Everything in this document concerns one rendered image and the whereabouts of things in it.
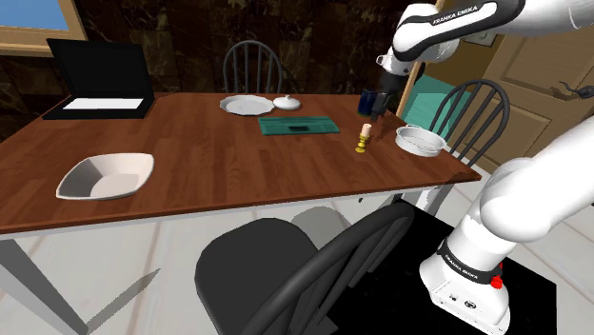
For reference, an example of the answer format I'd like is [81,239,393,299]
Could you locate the dark blue cup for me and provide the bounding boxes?
[357,88,381,117]

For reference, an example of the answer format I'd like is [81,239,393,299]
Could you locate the candle in gold holder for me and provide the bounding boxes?
[355,122,373,154]

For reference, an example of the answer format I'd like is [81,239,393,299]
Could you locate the grey round pan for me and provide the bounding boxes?
[394,124,447,158]

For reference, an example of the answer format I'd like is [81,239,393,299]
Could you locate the dark grey spindle chair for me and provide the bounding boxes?
[194,202,417,335]
[391,78,511,217]
[222,39,285,95]

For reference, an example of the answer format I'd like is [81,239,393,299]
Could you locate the white lidded dish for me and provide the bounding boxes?
[271,94,303,112]

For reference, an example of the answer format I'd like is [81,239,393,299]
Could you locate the green rectangular tray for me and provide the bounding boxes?
[257,115,341,137]

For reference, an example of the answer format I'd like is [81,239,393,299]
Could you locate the white round plate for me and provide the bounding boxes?
[219,94,276,117]

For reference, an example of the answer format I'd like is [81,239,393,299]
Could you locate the tan panelled door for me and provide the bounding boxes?
[396,0,594,175]

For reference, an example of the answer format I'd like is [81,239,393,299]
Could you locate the brown wooden table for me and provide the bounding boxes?
[0,90,483,335]

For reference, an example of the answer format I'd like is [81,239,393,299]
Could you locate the black robot stand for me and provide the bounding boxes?
[325,202,558,335]

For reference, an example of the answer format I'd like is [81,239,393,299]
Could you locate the black open laptop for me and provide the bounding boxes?
[41,38,156,121]

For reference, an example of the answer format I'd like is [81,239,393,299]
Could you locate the white square bowl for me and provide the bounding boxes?
[55,152,155,202]

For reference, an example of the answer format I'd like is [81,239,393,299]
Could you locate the wood framed window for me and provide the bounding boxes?
[0,0,89,59]

